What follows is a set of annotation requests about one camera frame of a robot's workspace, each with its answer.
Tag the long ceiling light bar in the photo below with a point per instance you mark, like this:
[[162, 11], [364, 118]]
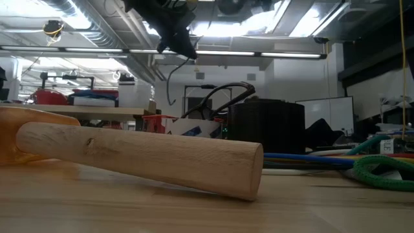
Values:
[[297, 55]]

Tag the black rectangular frame stand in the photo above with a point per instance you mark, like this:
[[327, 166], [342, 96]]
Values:
[[207, 86]]

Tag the black ceiling camera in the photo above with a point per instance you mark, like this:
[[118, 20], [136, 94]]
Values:
[[321, 40]]

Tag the wooden workbench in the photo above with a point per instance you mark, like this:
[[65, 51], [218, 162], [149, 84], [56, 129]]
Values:
[[106, 113]]

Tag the white desk lamp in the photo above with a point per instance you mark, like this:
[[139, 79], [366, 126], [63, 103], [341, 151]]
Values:
[[402, 104]]

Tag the white jug black cap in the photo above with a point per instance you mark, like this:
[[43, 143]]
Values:
[[134, 95]]

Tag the blue cloth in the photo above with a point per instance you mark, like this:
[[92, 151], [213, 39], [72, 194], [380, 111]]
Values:
[[93, 94]]

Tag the white board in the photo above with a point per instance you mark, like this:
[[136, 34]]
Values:
[[336, 113]]

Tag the white flat box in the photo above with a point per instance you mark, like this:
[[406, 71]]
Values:
[[93, 102]]

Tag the black plastic spool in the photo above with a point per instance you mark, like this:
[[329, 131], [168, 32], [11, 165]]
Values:
[[231, 6]]

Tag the silver ventilation duct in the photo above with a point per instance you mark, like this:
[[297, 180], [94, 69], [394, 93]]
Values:
[[139, 64]]

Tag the white BLUE label tag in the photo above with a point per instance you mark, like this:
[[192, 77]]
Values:
[[387, 146]]

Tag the gray label card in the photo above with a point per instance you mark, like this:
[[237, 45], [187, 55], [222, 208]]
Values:
[[393, 174]]

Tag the gray duct tape roll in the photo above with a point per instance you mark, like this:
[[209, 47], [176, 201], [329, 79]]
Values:
[[265, 129]]

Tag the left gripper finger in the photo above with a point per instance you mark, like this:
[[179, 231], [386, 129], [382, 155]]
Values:
[[178, 39]]

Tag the red container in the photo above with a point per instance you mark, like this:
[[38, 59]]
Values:
[[48, 97]]

